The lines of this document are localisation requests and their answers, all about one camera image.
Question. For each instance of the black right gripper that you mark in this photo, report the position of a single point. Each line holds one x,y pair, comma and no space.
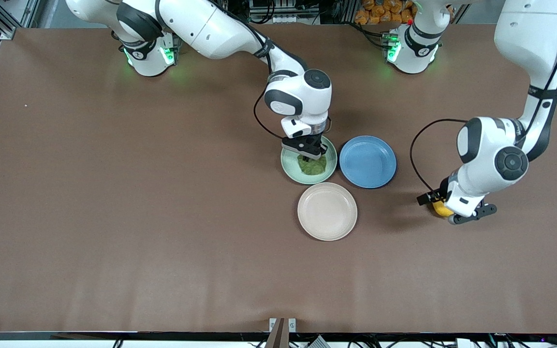
318,140

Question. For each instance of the blue plate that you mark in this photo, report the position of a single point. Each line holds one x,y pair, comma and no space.
368,162

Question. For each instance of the aluminium frame post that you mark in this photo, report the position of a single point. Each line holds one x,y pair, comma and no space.
7,35

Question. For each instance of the yellow lemon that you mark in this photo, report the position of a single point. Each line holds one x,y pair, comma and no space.
440,209

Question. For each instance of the silver metal bracket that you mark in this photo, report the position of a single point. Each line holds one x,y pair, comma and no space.
292,325

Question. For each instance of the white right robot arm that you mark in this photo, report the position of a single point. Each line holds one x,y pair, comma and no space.
211,29

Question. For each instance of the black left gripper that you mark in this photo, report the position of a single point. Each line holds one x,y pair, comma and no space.
443,187

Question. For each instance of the green lettuce leaf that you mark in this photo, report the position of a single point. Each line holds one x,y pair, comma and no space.
312,168

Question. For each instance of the light green plate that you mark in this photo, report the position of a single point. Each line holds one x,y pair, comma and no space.
289,166

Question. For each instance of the beige plate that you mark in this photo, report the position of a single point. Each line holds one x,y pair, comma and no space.
327,211

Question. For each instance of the bag of orange snacks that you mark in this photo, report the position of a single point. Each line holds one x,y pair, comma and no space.
380,12

